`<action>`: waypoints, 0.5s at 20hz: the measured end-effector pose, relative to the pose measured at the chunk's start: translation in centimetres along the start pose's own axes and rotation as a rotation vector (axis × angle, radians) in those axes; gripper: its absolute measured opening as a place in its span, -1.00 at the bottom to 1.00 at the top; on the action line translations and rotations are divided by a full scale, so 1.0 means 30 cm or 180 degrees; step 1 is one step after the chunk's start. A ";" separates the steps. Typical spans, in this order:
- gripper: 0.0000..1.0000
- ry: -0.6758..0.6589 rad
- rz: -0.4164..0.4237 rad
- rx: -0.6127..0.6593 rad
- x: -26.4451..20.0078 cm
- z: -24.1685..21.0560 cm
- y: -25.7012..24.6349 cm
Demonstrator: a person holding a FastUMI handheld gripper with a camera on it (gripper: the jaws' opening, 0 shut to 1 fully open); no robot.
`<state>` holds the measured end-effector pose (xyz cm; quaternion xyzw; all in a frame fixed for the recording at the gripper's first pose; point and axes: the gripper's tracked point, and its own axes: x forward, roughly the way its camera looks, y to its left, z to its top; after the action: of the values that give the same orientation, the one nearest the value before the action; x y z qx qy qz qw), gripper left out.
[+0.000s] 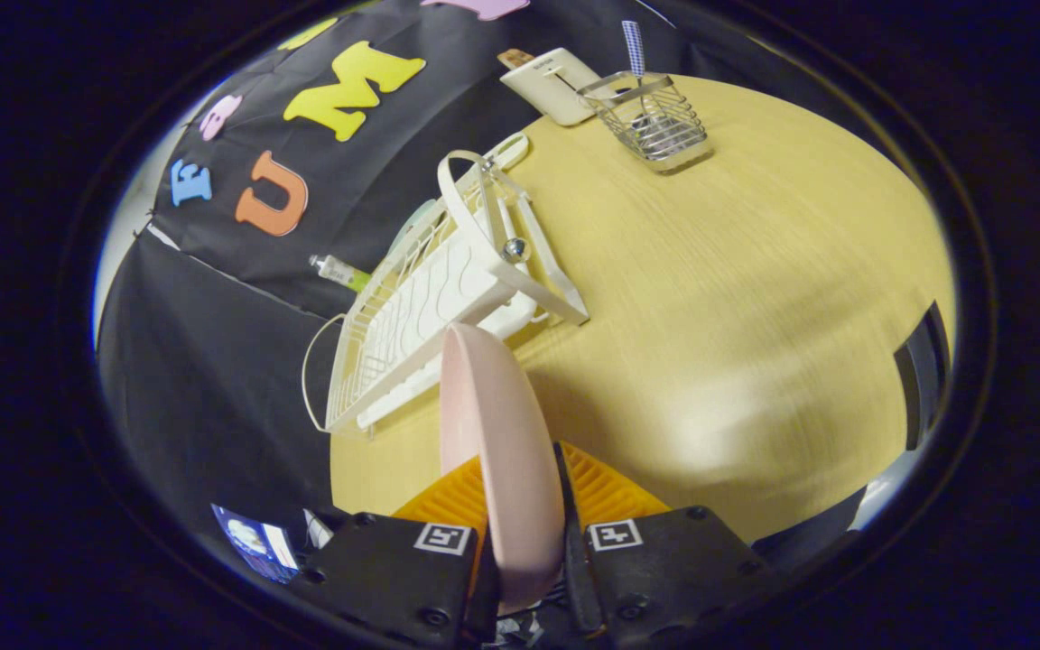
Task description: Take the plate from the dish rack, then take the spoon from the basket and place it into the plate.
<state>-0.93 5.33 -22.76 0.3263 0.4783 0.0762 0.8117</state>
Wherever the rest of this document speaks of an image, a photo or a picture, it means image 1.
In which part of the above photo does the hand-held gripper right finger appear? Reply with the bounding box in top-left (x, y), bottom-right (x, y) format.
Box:
top-left (556, 441), bottom-right (783, 647)

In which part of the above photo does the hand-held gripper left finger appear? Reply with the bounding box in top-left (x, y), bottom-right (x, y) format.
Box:
top-left (290, 456), bottom-right (494, 646)

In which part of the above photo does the pink plate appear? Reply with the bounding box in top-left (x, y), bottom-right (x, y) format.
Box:
top-left (439, 323), bottom-right (568, 615)

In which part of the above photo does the white dish rack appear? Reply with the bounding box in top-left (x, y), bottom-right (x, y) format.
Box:
top-left (302, 149), bottom-right (590, 439)

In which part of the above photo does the metal wire basket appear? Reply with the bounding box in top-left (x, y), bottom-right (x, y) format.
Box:
top-left (577, 72), bottom-right (715, 174)

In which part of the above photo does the blue checkered handle spoon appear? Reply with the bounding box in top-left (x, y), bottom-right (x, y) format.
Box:
top-left (621, 20), bottom-right (658, 127)

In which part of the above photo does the blue white screen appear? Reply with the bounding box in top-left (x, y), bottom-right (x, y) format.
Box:
top-left (211, 504), bottom-right (300, 585)

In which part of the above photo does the black backdrop cloth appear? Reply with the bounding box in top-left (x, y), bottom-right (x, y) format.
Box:
top-left (96, 0), bottom-right (846, 543)

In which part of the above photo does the green clear bottle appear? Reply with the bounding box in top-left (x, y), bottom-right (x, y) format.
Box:
top-left (309, 254), bottom-right (373, 293)

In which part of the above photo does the white toaster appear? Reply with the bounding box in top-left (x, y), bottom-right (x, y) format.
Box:
top-left (499, 47), bottom-right (607, 127)

